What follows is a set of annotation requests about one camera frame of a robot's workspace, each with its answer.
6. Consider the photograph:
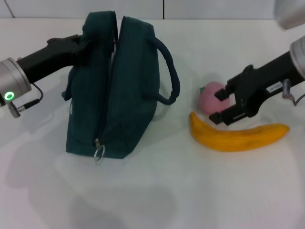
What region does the dark left arm cable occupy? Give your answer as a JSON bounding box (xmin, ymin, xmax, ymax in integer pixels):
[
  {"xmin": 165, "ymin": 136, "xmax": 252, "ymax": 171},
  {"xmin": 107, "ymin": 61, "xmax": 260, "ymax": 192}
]
[{"xmin": 8, "ymin": 83, "xmax": 43, "ymax": 118}]

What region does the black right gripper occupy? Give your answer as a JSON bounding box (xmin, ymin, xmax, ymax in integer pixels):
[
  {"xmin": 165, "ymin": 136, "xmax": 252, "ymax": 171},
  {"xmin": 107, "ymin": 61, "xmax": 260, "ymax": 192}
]
[{"xmin": 209, "ymin": 51, "xmax": 305, "ymax": 126}]

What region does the yellow banana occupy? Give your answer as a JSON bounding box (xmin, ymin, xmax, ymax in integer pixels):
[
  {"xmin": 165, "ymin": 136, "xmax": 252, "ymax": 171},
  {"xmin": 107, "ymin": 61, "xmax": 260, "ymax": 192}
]
[{"xmin": 189, "ymin": 111, "xmax": 290, "ymax": 153}]

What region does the dark teal fabric bag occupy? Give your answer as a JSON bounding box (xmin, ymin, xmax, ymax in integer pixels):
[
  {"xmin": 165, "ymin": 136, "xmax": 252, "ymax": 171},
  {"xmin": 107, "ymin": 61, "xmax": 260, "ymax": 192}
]
[{"xmin": 61, "ymin": 10, "xmax": 181, "ymax": 160}]

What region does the pink toy peach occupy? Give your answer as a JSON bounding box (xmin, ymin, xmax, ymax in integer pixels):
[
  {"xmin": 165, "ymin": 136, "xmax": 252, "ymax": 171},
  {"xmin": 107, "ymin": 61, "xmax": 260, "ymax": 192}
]
[{"xmin": 199, "ymin": 81, "xmax": 231, "ymax": 115}]

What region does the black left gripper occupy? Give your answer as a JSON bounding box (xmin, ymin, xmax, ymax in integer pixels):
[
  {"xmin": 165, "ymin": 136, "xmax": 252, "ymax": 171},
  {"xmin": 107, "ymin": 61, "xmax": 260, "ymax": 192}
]
[{"xmin": 18, "ymin": 34, "xmax": 93, "ymax": 84}]

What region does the small clear cylindrical plug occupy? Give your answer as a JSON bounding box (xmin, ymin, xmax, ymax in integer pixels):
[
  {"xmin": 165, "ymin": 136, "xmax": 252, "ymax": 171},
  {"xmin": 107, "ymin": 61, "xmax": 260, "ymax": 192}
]
[{"xmin": 282, "ymin": 80, "xmax": 292, "ymax": 100}]

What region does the dark arm cable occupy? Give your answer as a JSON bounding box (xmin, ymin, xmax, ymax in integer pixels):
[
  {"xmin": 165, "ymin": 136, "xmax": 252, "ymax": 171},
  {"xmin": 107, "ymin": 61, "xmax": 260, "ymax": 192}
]
[
  {"xmin": 291, "ymin": 94, "xmax": 305, "ymax": 106},
  {"xmin": 8, "ymin": 83, "xmax": 43, "ymax": 118}
]

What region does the silver zipper pull ring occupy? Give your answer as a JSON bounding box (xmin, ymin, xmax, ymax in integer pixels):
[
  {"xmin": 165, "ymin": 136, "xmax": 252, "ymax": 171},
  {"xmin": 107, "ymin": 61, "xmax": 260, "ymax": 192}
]
[{"xmin": 93, "ymin": 138, "xmax": 106, "ymax": 166}]

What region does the dark right arm cable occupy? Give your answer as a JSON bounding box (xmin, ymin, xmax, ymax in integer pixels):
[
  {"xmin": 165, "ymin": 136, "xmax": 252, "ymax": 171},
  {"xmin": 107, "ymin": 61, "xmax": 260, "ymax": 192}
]
[{"xmin": 291, "ymin": 94, "xmax": 305, "ymax": 106}]

